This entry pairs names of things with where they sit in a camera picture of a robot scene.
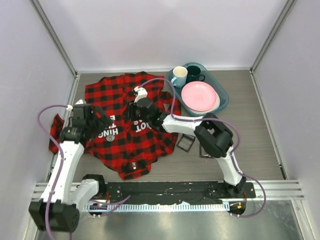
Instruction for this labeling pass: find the brown round brooch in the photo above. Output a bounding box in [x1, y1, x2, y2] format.
[106, 134, 115, 142]

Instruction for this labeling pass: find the red black plaid shirt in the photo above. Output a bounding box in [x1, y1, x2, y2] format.
[47, 71, 182, 181]

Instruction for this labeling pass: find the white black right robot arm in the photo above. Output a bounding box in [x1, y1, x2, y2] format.
[124, 97, 247, 198]

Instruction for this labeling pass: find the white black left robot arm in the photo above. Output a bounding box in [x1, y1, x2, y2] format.
[28, 101, 113, 237]

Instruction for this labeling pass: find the light blue mug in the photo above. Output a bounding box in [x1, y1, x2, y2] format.
[170, 66, 188, 88]

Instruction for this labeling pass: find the black open box left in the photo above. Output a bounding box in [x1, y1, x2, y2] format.
[176, 134, 196, 153]

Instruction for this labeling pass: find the black open box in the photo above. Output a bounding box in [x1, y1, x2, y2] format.
[199, 145, 214, 159]
[176, 134, 196, 153]

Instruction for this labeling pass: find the pink plate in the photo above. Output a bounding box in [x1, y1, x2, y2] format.
[181, 81, 220, 112]

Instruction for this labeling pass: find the dark green mug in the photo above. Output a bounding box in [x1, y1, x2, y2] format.
[186, 65, 206, 83]

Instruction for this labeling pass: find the white plate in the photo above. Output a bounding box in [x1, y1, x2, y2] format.
[185, 93, 220, 115]

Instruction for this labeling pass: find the black open box right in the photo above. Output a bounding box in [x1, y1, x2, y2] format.
[199, 145, 214, 159]

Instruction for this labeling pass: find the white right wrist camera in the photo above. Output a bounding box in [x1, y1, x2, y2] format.
[133, 86, 148, 103]

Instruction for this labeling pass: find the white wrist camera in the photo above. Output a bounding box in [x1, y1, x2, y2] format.
[66, 99, 86, 112]
[133, 86, 148, 103]

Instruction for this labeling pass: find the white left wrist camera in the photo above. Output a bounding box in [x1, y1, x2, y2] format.
[66, 99, 86, 112]

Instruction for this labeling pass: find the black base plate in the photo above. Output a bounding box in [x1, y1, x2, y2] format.
[105, 181, 256, 205]

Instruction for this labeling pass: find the white slotted cable duct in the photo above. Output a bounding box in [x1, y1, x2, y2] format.
[83, 202, 230, 213]

